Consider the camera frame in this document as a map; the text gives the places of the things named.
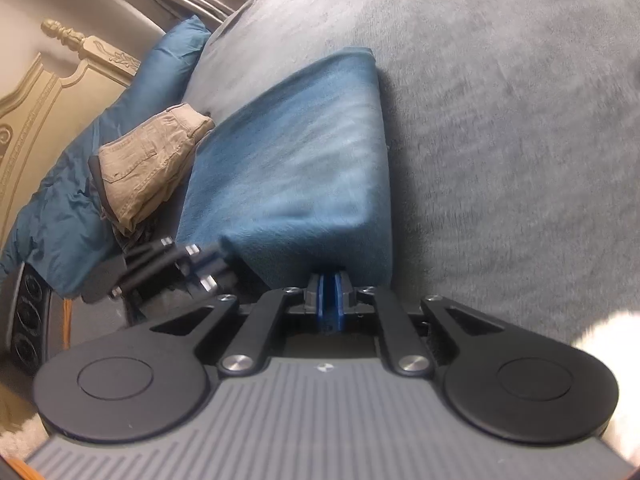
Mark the blue jeans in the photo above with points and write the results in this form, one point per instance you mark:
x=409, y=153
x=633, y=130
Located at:
x=300, y=170

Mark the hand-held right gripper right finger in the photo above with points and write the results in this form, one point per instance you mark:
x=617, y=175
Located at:
x=339, y=305

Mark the folded beige pants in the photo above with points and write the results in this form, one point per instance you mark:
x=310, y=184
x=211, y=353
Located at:
x=150, y=160

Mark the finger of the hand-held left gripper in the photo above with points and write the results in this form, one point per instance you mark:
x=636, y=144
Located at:
x=150, y=262
x=215, y=282

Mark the grey bed blanket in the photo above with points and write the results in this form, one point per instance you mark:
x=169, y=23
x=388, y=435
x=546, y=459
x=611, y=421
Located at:
x=500, y=135

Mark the blue pillow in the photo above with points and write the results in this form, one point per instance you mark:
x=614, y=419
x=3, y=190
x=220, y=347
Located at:
x=100, y=160

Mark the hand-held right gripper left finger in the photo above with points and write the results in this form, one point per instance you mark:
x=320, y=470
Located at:
x=320, y=305

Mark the cream carved headboard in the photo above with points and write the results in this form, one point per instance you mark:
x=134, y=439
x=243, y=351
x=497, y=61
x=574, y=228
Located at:
x=45, y=110

